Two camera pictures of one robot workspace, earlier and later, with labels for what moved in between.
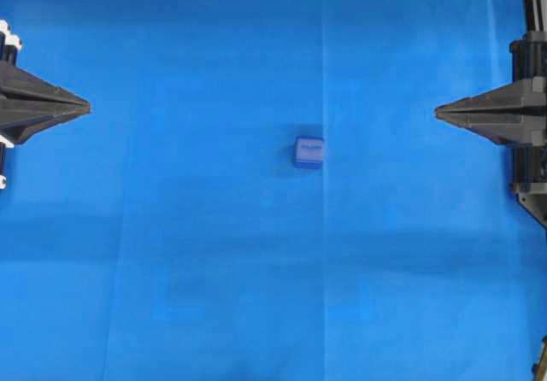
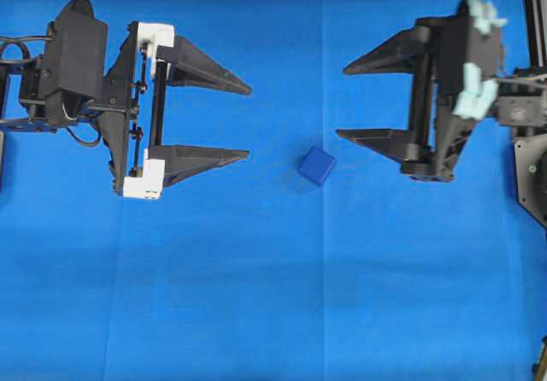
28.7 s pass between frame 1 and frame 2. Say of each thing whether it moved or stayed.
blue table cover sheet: stayed
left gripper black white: moved
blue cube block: moved
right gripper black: moved
